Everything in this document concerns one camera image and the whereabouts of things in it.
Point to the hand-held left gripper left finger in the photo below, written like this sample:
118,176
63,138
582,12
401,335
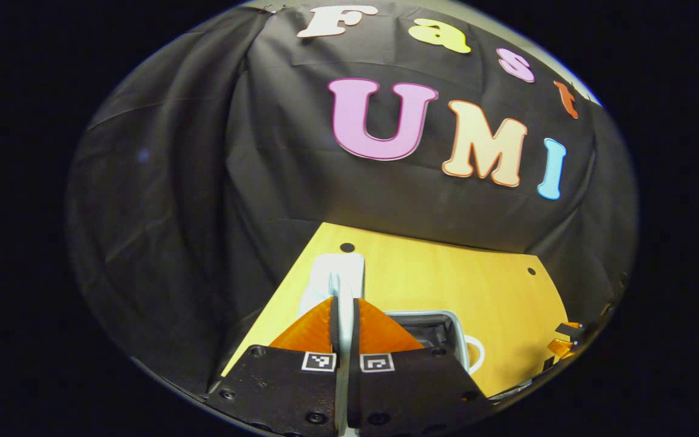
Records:
276,388

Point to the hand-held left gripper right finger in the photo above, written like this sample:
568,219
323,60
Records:
410,388

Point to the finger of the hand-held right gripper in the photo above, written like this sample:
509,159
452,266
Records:
562,348
568,329

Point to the white suitcase with silver frame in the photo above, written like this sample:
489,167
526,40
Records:
340,273

